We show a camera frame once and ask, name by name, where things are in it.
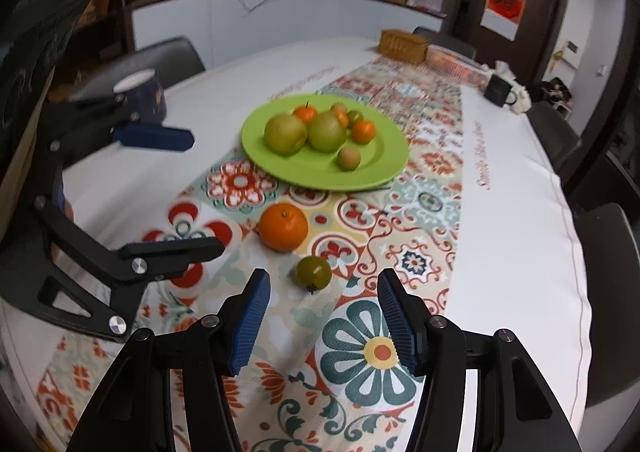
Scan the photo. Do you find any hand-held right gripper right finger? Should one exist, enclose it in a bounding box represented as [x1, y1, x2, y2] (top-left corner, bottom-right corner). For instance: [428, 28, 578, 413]
[376, 268, 583, 452]

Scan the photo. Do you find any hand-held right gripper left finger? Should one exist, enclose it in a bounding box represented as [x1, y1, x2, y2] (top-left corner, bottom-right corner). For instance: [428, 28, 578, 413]
[65, 268, 272, 452]

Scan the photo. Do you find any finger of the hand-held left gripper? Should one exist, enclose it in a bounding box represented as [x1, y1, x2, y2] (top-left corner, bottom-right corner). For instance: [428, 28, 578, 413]
[30, 192, 227, 344]
[42, 94, 196, 155]

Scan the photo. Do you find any green apple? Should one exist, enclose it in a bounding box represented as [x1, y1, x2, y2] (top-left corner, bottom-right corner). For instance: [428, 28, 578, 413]
[263, 114, 308, 155]

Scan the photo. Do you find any green plate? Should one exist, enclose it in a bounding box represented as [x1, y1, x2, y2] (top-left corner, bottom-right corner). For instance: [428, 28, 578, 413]
[240, 93, 412, 192]

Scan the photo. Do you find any yellow pear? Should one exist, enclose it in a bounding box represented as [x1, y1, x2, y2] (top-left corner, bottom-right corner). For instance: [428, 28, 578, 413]
[306, 111, 347, 153]

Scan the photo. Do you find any dark blue mug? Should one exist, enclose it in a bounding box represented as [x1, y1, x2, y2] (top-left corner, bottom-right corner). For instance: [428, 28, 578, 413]
[112, 71, 168, 126]

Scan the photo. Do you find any grey chair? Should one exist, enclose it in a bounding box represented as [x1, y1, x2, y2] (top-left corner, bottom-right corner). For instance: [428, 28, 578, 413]
[70, 36, 207, 104]
[572, 202, 640, 409]
[412, 26, 478, 60]
[525, 101, 583, 174]

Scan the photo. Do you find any patterned table runner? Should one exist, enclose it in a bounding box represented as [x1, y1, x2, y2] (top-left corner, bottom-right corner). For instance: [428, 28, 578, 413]
[35, 54, 493, 452]

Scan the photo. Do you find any black mug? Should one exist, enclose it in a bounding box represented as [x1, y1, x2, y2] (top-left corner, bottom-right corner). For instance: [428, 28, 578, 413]
[482, 73, 521, 108]

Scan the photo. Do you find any wicker box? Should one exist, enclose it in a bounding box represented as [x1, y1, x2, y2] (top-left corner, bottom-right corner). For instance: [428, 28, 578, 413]
[377, 29, 431, 64]

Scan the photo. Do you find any black and white bag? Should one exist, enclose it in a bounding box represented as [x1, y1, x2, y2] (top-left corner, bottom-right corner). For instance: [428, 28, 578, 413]
[537, 77, 574, 120]

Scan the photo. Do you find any dark brown door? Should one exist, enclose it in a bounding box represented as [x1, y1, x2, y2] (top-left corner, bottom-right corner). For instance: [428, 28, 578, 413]
[452, 0, 571, 83]

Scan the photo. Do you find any red and white wall poster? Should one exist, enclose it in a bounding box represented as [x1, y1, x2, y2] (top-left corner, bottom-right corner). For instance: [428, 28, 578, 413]
[481, 0, 531, 40]

